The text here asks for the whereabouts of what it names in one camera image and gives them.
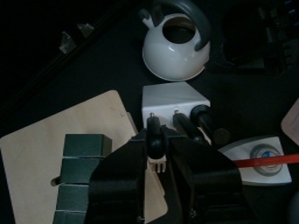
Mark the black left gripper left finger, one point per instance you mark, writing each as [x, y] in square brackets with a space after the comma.
[116, 186]

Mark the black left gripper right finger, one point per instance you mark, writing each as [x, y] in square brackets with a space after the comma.
[205, 180]

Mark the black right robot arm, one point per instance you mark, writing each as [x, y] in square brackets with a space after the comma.
[272, 35]

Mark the small white toy fork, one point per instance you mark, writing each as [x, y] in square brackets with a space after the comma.
[158, 164]

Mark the white toy scale with dial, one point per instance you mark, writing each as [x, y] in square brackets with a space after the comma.
[268, 172]

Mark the dark green segmented toy vegetable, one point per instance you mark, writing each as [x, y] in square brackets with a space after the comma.
[82, 145]

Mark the red stick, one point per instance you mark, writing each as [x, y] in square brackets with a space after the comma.
[268, 161]

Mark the light wooden cutting board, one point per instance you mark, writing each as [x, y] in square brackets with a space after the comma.
[42, 151]

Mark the pinkish beige flat board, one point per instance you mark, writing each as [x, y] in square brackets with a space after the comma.
[292, 124]

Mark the white knife block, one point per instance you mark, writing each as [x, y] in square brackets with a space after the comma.
[169, 97]

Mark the black frame rail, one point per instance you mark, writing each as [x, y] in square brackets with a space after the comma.
[65, 55]

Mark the silver metal corner bracket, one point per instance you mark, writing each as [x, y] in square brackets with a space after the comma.
[85, 29]
[66, 43]

